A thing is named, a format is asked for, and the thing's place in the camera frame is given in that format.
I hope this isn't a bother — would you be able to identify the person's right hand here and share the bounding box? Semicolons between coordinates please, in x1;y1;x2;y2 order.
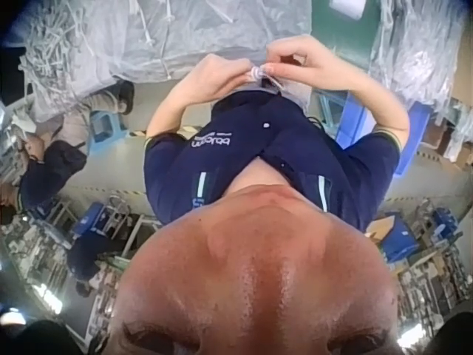
262;34;358;92

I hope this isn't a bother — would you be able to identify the person's left hand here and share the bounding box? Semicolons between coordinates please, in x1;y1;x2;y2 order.
191;53;261;92

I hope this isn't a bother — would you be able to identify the small white cable bundle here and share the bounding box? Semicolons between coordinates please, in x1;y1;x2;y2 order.
249;64;286;93

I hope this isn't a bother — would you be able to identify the large clear plastic bag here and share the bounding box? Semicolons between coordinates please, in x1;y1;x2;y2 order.
75;0;313;83

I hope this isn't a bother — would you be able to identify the green table mat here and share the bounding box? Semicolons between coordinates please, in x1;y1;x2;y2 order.
311;0;382;72

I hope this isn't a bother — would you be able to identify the white paper sheet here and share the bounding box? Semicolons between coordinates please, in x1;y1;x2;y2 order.
328;0;366;18

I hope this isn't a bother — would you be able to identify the blue plastic crate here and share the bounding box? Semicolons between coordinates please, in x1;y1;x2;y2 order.
334;91;432;175

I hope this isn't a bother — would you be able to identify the blue plastic stool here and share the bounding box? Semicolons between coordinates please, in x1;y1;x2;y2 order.
86;109;129;153

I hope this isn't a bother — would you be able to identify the clear bag of white parts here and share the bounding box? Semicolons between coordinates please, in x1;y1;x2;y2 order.
369;0;465;125

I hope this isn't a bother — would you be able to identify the heap of white plastic parts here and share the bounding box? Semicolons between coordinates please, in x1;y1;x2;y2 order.
17;7;112;121

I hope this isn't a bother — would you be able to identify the cluttered workbench row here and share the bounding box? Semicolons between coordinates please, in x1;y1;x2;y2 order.
0;194;164;339
367;198;471;336

